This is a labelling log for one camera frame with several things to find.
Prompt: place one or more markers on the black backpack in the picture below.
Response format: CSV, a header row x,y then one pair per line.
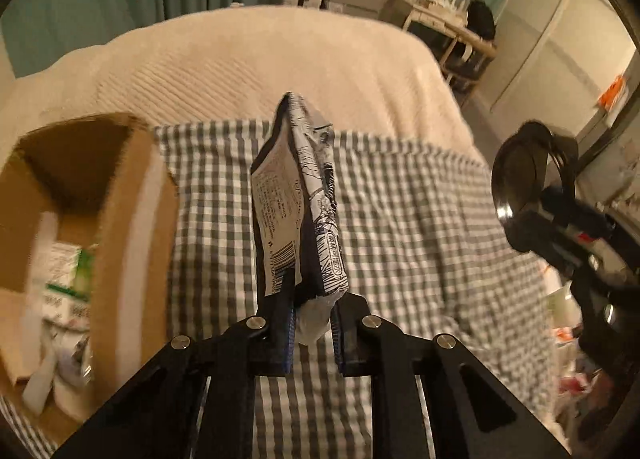
x,y
482,21

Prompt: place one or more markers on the dark blue labelled packet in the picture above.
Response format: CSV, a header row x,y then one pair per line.
x,y
280,189

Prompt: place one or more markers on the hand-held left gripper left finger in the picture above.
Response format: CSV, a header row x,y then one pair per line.
x,y
286,344

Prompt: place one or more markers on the red white medicine box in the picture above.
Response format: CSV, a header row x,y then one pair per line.
x,y
65,269

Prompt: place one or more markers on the white louvered wardrobe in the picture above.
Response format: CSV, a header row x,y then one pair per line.
x,y
540,49

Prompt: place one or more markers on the black case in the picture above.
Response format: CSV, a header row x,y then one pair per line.
x,y
520,174

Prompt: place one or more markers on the white dressing table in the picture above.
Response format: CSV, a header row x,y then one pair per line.
x,y
435,19

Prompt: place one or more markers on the orange white bag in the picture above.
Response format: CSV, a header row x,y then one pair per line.
x,y
612,94

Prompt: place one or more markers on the cream textured blanket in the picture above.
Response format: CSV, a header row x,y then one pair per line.
x,y
300,49

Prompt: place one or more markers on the clear plastic bag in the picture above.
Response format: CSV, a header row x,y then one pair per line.
x,y
312,324

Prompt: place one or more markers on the grey white checked cloth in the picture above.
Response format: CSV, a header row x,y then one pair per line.
x,y
425,239

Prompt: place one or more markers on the brown cardboard box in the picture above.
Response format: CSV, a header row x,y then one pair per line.
x,y
125,219

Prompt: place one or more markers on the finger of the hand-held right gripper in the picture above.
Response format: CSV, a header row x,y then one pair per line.
x,y
565,209

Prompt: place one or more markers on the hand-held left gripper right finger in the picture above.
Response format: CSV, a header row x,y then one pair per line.
x,y
340,344

